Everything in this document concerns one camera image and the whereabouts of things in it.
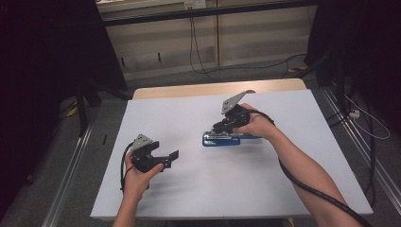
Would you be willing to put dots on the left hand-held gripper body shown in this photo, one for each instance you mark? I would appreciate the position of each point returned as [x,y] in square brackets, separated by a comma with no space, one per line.
[143,154]

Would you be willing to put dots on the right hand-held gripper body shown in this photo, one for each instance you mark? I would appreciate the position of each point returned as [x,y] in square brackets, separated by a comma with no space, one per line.
[235,110]

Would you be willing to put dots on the blue stapler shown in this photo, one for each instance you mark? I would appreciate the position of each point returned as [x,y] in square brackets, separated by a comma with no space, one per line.
[220,141]

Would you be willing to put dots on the person's right hand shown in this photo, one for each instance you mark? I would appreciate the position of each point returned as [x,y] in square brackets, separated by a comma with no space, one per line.
[257,124]

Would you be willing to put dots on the person's left hand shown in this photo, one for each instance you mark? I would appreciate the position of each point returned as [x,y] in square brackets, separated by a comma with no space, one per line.
[137,181]

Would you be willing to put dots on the white table mat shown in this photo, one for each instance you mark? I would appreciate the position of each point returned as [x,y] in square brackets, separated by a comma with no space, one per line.
[220,183]

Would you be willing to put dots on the black metal stand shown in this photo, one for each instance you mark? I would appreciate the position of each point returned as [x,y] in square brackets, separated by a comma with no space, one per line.
[83,107]

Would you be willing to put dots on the black horizontal bar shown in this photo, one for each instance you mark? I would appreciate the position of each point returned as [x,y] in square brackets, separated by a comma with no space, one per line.
[205,13]

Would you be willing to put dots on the white power plug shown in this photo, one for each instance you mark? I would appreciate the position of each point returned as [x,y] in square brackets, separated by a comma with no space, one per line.
[354,113]

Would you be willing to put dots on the black curtain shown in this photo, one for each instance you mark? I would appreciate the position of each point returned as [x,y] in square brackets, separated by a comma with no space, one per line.
[47,78]
[362,47]

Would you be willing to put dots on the aluminium floor rail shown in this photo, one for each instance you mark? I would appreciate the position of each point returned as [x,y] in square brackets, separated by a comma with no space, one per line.
[67,176]
[362,138]

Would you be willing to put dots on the white wall socket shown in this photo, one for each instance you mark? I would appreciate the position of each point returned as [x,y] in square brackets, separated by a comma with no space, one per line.
[195,4]

